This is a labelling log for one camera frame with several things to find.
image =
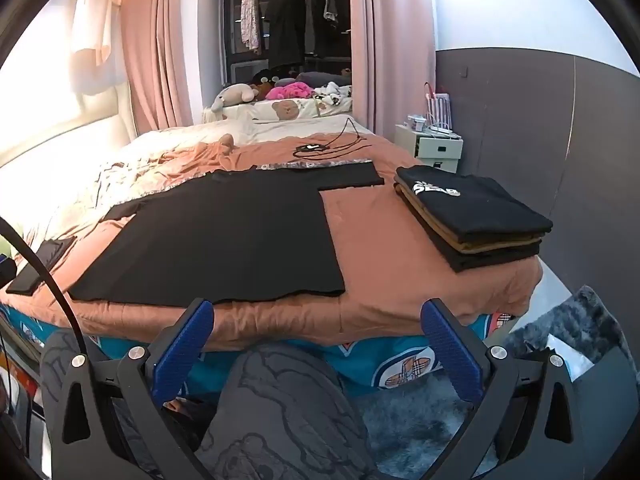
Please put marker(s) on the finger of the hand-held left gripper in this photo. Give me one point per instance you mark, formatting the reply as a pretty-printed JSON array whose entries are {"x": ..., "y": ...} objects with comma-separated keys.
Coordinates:
[{"x": 6, "y": 272}]

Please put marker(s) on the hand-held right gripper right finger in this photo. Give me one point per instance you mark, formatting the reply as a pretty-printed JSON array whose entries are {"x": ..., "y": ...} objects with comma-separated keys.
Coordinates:
[{"x": 450, "y": 350}]

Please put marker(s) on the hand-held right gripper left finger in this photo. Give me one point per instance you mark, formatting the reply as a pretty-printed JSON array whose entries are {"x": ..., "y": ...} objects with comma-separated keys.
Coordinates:
[{"x": 184, "y": 345}]

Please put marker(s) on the black shirt with floral trim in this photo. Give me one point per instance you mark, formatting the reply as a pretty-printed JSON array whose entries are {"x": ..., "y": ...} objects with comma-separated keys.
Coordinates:
[{"x": 225, "y": 235}]

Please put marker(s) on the black flat cloth piece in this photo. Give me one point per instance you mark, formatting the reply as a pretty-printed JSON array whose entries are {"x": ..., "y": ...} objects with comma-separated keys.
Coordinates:
[{"x": 40, "y": 267}]

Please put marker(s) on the grey shaggy rug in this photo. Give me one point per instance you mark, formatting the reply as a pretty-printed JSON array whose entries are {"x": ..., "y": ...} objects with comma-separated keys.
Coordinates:
[{"x": 410, "y": 425}]

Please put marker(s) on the orange fleece blanket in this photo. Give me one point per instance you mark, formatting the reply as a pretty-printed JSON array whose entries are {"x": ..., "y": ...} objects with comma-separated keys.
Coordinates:
[{"x": 390, "y": 260}]

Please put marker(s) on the tan folded garment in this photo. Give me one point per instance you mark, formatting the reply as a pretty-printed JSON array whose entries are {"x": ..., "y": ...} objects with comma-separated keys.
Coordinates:
[{"x": 500, "y": 248}]

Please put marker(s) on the person's grey printed pants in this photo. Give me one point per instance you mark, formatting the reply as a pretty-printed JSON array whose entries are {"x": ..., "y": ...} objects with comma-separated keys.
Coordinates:
[{"x": 280, "y": 410}]

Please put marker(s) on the dark brown folded garment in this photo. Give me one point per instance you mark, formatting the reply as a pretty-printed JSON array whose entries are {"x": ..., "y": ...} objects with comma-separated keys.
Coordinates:
[{"x": 500, "y": 240}]

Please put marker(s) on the black folded shirt white print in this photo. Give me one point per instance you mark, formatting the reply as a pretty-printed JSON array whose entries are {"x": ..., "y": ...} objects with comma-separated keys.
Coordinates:
[{"x": 480, "y": 205}]

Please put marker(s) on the cream white duvet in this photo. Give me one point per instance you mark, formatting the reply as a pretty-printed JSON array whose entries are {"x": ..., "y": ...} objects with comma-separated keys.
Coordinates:
[{"x": 150, "y": 145}]

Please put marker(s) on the striped gift bag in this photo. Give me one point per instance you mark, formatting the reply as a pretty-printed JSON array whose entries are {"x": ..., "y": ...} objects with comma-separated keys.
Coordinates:
[{"x": 440, "y": 107}]

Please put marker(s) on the white plush toy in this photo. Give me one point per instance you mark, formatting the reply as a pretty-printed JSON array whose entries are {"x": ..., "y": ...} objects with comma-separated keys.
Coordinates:
[{"x": 232, "y": 96}]

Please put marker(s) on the white pillow with bear print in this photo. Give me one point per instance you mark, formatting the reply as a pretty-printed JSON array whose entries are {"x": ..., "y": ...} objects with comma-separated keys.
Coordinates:
[{"x": 285, "y": 109}]

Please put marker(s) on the white sheer curtain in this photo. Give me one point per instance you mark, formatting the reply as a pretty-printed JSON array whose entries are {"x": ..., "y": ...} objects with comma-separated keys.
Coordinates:
[{"x": 97, "y": 30}]

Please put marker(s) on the brown plush bear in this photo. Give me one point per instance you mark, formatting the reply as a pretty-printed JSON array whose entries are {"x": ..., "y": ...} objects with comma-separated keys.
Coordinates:
[{"x": 264, "y": 85}]

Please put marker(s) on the pink curtain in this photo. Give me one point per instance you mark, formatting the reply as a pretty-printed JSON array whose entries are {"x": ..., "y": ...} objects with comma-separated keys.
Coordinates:
[
  {"x": 160, "y": 45},
  {"x": 395, "y": 45}
]

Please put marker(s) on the bright pink cloth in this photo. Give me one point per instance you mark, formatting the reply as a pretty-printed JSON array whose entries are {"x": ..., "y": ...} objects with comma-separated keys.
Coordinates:
[{"x": 290, "y": 91}]

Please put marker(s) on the hanging floral garment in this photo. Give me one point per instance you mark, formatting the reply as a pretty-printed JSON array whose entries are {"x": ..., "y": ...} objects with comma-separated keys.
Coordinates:
[{"x": 250, "y": 15}]

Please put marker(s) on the hanging black coat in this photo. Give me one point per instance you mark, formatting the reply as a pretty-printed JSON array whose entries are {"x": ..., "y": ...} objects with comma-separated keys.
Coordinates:
[{"x": 285, "y": 20}]

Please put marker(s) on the hanging grey garment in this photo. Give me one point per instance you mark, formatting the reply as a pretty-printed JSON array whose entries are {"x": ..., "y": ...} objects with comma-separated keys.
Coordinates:
[{"x": 334, "y": 5}]

